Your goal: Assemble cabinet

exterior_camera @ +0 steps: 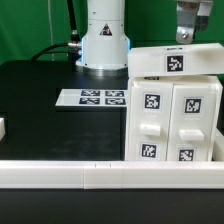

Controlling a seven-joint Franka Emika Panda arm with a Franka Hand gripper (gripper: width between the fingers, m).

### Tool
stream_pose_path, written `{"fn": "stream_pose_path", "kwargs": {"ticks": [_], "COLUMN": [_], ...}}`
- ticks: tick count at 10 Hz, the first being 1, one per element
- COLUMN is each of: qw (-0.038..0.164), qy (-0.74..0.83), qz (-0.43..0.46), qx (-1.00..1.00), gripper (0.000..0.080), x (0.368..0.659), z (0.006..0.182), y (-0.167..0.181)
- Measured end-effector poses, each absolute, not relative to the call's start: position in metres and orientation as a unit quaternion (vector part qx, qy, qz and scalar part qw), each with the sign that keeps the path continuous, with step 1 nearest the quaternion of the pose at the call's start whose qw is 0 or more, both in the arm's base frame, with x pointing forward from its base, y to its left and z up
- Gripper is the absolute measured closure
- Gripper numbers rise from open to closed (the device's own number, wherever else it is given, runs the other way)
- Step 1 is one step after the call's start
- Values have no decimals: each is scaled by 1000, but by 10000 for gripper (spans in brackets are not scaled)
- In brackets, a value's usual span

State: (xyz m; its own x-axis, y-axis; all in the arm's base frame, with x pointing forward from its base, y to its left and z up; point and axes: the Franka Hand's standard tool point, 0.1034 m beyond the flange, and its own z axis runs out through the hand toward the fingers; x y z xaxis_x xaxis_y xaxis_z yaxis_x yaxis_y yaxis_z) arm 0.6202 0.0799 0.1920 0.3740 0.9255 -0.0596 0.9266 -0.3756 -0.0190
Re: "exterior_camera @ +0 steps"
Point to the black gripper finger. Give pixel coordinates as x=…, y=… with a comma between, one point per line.
x=186, y=20
x=204, y=11

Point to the white cabinet top block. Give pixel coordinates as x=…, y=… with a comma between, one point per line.
x=180, y=60

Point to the white cabinet body box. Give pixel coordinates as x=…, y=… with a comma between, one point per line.
x=172, y=120

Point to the white cabinet door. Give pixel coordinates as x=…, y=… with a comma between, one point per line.
x=148, y=116
x=193, y=121

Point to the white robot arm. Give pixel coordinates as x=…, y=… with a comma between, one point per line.
x=105, y=45

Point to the white left fence stub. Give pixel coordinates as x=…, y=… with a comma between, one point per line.
x=2, y=128

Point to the white right fence rail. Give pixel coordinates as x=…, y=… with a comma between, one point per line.
x=218, y=151

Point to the white fence rail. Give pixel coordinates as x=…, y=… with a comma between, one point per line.
x=111, y=175
x=218, y=151

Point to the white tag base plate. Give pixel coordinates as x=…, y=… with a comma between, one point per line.
x=92, y=97

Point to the white front fence rail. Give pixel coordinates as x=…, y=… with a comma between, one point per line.
x=111, y=175

